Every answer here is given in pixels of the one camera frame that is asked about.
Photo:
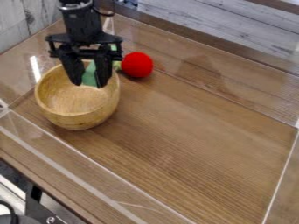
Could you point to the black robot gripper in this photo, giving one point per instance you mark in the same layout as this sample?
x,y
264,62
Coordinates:
x,y
84,32

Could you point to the green foam block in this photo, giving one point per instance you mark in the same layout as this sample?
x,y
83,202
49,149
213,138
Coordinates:
x,y
88,76

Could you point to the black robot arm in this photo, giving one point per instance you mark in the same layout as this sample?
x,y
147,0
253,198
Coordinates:
x,y
84,42

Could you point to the light wooden bowl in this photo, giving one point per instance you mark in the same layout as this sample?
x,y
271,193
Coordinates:
x,y
75,107

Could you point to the small green cube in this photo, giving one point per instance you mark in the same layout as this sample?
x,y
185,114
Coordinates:
x,y
116,65

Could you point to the red ball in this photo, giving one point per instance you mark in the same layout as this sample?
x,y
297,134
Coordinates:
x,y
137,65

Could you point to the clear acrylic corner bracket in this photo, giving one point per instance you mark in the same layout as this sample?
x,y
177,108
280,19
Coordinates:
x,y
108,25

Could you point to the clear acrylic tray wall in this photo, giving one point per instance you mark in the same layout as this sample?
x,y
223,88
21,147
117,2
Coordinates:
x,y
99,196

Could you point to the black table leg bracket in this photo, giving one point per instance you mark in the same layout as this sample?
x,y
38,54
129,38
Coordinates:
x,y
36,210

